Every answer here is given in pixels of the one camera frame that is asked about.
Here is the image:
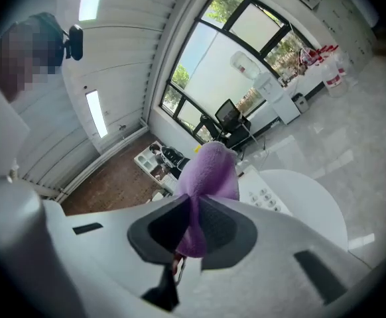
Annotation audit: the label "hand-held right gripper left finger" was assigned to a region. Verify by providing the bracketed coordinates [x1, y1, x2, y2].
[42, 193, 194, 318]

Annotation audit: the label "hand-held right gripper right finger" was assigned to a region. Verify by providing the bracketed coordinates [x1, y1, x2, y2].
[179, 194, 375, 318]

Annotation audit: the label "white desk telephone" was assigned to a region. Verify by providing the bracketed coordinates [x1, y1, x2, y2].
[237, 164, 294, 217]

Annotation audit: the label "purple cloth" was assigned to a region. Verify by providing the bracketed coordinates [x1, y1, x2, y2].
[174, 140, 241, 260]

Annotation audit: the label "white cubby shelf cabinet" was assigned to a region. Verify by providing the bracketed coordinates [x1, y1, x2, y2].
[133, 140, 167, 180]

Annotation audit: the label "black mesh office chair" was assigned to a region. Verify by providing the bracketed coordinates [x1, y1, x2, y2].
[214, 98, 252, 149]

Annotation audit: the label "person's light shirt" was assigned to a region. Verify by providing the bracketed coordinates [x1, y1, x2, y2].
[0, 63, 31, 179]

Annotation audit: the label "white water dispenser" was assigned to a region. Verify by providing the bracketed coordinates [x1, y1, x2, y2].
[253, 72, 302, 125]

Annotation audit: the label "small waste bin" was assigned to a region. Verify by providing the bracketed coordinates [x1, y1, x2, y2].
[292, 93, 310, 114]

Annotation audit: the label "white low counter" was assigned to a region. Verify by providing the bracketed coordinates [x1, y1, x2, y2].
[281, 63, 327, 102]

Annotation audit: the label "large black-framed window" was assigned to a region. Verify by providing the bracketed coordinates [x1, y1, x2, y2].
[159, 0, 313, 145]

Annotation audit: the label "clear water jug red cap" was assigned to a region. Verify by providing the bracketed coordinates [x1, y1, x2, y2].
[321, 60, 350, 98]
[332, 50, 352, 78]

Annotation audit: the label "dispenser water bottle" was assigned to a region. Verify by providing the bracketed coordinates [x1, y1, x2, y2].
[229, 50, 262, 81]

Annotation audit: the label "person's head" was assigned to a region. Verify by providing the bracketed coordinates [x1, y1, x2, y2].
[0, 11, 64, 104]

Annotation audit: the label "pink plastic bag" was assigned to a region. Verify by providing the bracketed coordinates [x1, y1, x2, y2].
[298, 46, 320, 68]

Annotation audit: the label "grey metal lockers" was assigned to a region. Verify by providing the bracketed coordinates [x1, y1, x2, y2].
[315, 0, 379, 68]

